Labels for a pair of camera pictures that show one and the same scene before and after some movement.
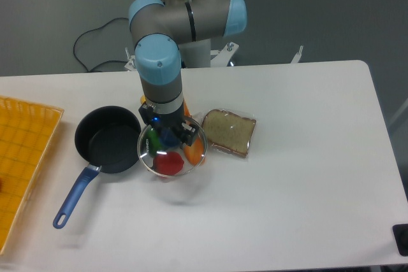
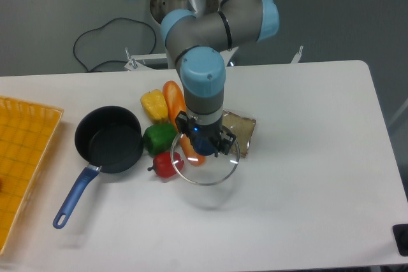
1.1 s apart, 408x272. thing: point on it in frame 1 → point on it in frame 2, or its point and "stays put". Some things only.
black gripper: (172, 121) → (197, 130)
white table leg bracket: (297, 57) stays put
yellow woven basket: (27, 132) stays put
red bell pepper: (170, 164) stays put
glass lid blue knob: (161, 152) → (200, 169)
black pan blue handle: (108, 138) stays put
